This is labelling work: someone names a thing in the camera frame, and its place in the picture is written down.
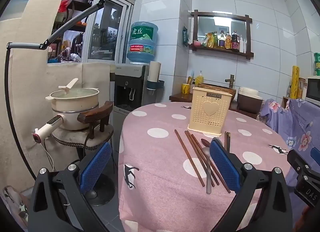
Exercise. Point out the woven brown wash basin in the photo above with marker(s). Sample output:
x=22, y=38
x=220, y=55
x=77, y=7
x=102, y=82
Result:
x=231, y=92

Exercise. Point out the yellow soap pump bottle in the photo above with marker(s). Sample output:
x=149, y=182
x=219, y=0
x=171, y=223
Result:
x=199, y=79

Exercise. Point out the reddish brown wooden chopstick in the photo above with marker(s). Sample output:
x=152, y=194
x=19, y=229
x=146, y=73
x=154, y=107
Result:
x=196, y=140
x=189, y=158
x=193, y=147

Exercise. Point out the light wooden board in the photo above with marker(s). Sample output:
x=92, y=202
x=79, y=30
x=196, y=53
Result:
x=285, y=102

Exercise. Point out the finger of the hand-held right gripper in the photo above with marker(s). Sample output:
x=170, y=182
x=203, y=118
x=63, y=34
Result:
x=297, y=160

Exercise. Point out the white paper cup stack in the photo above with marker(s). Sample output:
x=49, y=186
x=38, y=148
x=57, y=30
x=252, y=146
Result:
x=154, y=71

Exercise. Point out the grey water dispenser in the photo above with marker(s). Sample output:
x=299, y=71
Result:
x=127, y=82

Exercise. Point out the pink polka dot tablecloth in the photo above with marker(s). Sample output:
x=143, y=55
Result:
x=162, y=172

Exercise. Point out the blue water jug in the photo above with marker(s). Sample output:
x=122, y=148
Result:
x=142, y=44

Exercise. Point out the yellow mug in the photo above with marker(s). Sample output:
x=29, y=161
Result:
x=186, y=89

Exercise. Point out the bronze faucet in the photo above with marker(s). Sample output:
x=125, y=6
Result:
x=231, y=81

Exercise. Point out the aluminium sliding window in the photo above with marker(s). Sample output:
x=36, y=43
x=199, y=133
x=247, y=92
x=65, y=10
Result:
x=107, y=29

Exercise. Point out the black phone floor stand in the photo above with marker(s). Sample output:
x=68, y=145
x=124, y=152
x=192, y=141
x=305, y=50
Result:
x=70, y=21

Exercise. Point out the red decoration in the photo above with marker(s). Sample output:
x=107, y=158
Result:
x=64, y=6

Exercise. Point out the white bottle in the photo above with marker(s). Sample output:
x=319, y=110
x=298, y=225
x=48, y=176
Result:
x=242, y=46

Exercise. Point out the pink bowl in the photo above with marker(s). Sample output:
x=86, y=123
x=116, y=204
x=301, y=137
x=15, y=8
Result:
x=197, y=43

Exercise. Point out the dark wooden chair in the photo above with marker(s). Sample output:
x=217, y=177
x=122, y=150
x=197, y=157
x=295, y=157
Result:
x=95, y=112

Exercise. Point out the teal wall-mounted holder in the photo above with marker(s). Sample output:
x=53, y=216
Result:
x=155, y=84

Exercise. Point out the purple label bottle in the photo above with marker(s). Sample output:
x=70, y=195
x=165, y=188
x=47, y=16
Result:
x=221, y=41

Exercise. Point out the white brown rice cooker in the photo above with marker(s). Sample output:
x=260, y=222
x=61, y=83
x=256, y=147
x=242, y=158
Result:
x=250, y=99

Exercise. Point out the cream ladle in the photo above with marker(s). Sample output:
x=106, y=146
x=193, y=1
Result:
x=68, y=86

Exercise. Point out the wooden framed mirror shelf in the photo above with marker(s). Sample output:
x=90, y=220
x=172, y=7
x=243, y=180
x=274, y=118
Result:
x=225, y=13

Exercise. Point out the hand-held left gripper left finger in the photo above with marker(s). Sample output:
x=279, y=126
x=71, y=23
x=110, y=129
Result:
x=96, y=167

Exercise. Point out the green yellow snack bag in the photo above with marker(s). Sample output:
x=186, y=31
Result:
x=207, y=41

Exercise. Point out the cream plastic utensil holder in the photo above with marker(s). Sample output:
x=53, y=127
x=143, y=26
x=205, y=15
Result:
x=200, y=112

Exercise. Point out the white microwave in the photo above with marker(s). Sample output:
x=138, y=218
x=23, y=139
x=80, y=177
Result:
x=313, y=89

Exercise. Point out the yellow patterned roll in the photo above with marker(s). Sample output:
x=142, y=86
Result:
x=296, y=82

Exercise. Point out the dark sauce bottle red label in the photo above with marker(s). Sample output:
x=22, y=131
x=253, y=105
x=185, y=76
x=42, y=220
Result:
x=235, y=42

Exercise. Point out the white patterned cloth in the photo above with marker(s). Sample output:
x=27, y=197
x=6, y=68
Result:
x=12, y=204

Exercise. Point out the dark wooden counter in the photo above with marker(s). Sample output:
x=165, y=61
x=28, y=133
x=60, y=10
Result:
x=178, y=97

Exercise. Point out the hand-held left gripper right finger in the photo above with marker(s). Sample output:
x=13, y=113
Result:
x=223, y=164

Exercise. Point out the orange label bottle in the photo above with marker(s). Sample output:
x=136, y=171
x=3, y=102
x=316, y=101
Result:
x=228, y=42

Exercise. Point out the metal spoon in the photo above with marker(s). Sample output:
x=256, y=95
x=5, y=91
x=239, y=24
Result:
x=208, y=179

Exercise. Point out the beige seat cushion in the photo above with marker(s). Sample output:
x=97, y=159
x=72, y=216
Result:
x=75, y=138

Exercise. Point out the green hanging packet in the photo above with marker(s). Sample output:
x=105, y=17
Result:
x=185, y=36

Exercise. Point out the yellow oil bottle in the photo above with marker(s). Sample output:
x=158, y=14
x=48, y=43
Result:
x=214, y=40

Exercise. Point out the purple floral cloth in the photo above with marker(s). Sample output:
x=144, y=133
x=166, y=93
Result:
x=297, y=124

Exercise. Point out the cream electric pot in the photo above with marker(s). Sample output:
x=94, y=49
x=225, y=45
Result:
x=75, y=112

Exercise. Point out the green cup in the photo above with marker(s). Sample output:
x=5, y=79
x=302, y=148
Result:
x=317, y=69
x=317, y=58

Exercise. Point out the dark thin chopstick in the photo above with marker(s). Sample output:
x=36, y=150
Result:
x=228, y=142
x=225, y=139

